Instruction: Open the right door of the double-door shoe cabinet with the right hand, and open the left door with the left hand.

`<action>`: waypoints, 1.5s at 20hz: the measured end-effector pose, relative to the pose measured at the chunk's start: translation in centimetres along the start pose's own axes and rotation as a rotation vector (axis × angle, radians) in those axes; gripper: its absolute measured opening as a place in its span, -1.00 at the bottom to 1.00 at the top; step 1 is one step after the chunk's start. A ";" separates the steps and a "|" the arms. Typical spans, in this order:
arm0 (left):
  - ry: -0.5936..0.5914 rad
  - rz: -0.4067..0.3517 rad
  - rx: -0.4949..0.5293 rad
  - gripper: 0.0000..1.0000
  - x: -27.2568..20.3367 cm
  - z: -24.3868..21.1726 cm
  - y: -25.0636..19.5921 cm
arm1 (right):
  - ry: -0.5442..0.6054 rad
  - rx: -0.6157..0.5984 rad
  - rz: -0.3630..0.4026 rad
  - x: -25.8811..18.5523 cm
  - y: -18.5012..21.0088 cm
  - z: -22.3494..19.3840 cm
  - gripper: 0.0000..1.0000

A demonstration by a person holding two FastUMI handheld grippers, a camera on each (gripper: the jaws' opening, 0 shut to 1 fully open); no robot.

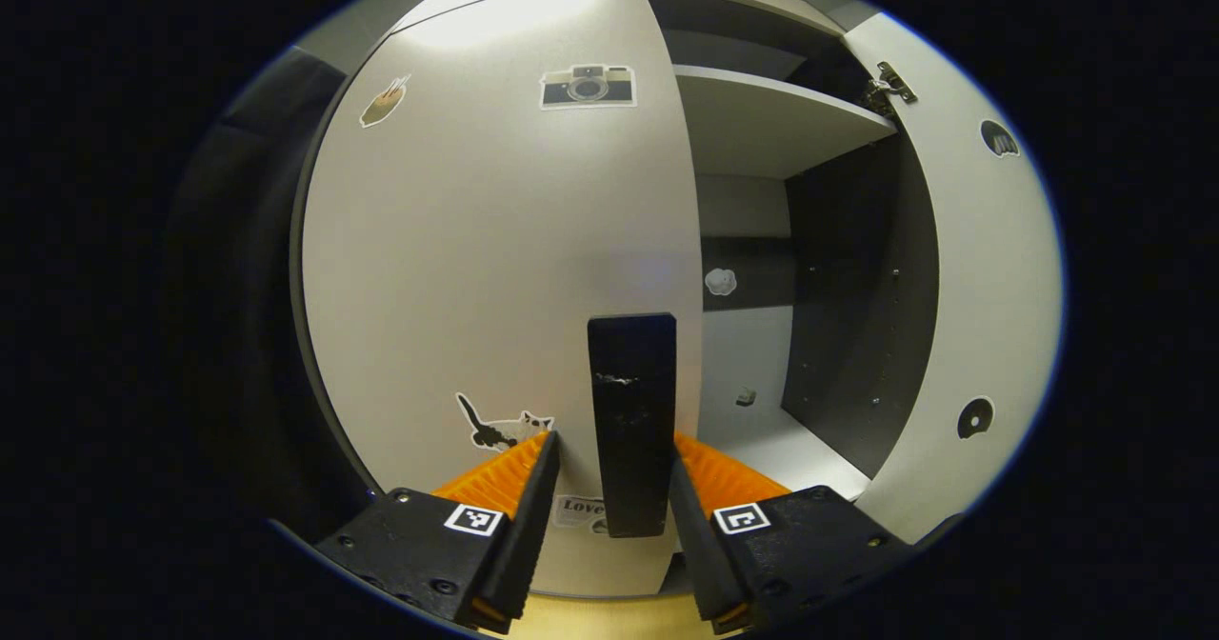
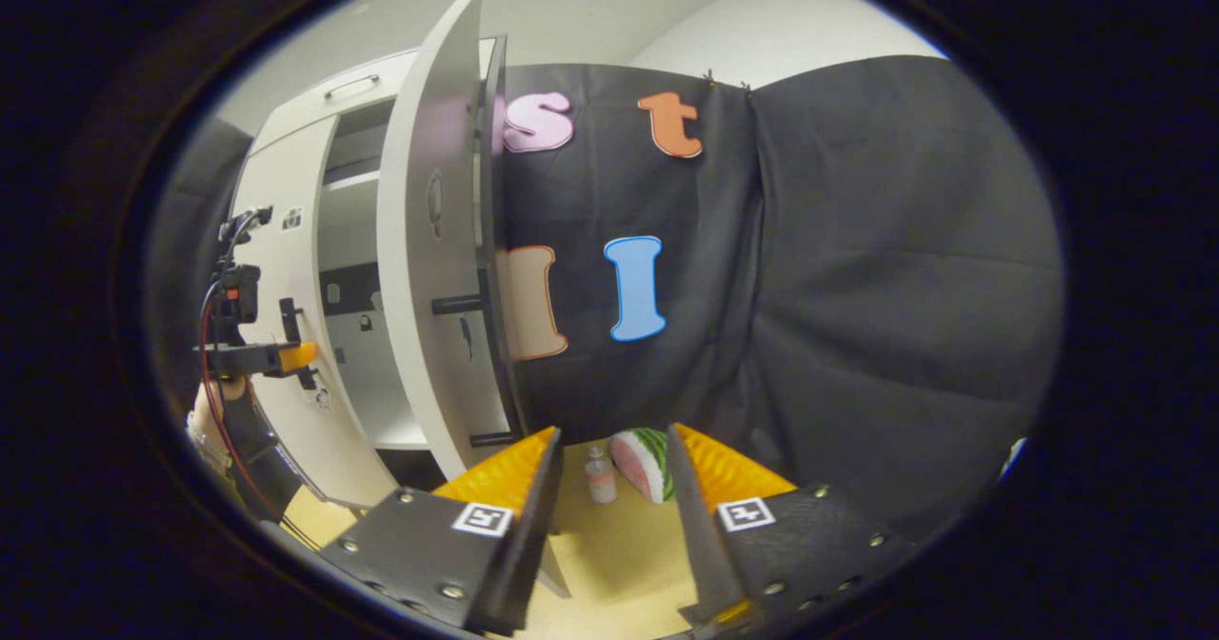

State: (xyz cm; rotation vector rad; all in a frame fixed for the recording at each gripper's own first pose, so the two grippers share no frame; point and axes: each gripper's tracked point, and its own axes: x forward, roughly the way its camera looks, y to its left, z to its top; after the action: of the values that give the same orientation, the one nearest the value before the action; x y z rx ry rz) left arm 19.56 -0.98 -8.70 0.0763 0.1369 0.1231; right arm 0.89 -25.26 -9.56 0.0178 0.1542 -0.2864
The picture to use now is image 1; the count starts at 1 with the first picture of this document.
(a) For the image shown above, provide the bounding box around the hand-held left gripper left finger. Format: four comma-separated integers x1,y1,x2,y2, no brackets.
312,429,563,635

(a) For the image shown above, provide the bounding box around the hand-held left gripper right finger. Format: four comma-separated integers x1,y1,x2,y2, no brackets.
667,430,917,635

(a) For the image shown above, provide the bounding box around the black door handle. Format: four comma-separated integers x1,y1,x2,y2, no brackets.
588,312,679,538

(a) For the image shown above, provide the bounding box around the white double-door shoe cabinet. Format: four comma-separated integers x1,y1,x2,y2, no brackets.
290,0,1065,603

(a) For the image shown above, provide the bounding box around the white shoe cabinet door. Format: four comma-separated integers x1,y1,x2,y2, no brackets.
300,0,706,598
843,11,1065,546

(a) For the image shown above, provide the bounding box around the white cabinet shelf board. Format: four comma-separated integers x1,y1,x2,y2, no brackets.
695,402,872,503
673,64,898,181

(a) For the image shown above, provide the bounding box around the metal door hinge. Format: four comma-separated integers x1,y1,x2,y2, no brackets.
862,59,920,115

